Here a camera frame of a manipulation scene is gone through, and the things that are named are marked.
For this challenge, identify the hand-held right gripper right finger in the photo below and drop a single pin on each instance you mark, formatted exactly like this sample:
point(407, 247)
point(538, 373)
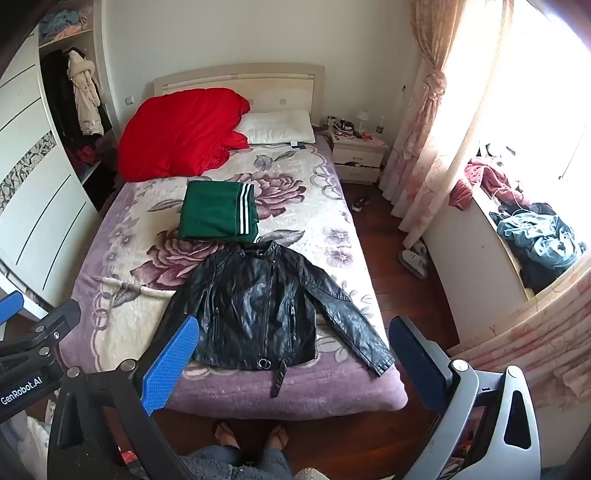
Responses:
point(415, 360)

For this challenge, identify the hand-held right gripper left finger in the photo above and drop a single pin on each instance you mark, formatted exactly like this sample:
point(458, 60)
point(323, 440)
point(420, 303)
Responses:
point(168, 364)

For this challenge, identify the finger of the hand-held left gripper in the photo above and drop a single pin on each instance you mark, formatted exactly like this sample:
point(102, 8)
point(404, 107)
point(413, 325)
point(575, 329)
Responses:
point(51, 330)
point(10, 307)

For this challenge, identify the black leather jacket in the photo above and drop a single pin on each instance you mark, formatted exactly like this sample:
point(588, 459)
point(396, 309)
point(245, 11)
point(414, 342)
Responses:
point(258, 304)

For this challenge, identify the red folded clothes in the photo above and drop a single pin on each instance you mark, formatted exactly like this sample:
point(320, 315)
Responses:
point(83, 157)

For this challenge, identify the clothes pile on wardrobe shelf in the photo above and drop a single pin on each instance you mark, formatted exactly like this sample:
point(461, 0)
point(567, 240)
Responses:
point(62, 23)

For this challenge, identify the white wardrobe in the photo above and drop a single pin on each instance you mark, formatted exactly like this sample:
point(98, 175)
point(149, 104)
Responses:
point(37, 221)

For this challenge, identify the person's left foot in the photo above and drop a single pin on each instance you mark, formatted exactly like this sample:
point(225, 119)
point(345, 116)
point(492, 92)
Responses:
point(226, 436)

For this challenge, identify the person's foot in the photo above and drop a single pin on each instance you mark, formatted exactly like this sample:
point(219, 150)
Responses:
point(226, 436)
point(277, 436)

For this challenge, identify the white slipper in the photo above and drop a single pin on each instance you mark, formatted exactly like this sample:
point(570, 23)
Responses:
point(412, 264)
point(421, 251)

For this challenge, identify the white window cabinet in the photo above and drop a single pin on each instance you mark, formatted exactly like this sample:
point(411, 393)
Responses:
point(466, 267)

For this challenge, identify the person's grey pants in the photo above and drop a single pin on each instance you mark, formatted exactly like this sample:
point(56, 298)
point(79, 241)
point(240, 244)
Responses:
point(240, 464)

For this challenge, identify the person's right foot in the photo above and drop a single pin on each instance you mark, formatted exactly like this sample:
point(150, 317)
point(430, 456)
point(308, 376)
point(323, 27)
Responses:
point(277, 436)

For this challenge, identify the floral plush blanket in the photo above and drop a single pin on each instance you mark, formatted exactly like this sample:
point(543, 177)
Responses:
point(129, 221)

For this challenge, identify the green folded garment white stripes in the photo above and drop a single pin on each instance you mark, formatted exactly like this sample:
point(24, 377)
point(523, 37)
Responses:
point(214, 210)

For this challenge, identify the dark shoe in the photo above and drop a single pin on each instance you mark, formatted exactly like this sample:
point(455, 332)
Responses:
point(359, 203)

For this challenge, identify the teal garment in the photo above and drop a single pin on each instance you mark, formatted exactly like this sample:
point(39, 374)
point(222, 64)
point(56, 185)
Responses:
point(538, 237)

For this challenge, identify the pink garment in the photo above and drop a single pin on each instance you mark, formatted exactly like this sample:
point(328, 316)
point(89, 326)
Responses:
point(480, 177)

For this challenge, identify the white nightstand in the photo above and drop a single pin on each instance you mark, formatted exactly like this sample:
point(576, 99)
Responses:
point(358, 154)

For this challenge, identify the beige hanging coat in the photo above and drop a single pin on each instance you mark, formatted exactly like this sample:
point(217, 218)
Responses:
point(85, 97)

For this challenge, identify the red quilt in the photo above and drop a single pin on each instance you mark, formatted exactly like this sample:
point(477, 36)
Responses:
point(178, 134)

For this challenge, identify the small white table lamp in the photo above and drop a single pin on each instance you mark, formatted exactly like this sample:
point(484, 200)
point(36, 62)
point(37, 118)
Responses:
point(363, 117)

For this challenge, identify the white pillow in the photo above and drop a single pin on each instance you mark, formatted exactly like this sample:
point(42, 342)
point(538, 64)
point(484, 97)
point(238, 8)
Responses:
point(279, 127)

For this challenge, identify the pink floral tied curtain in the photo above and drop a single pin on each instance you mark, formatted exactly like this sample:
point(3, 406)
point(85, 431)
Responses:
point(438, 92)

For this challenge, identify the beige bed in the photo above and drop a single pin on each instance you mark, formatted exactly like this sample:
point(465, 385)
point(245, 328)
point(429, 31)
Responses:
point(240, 76)

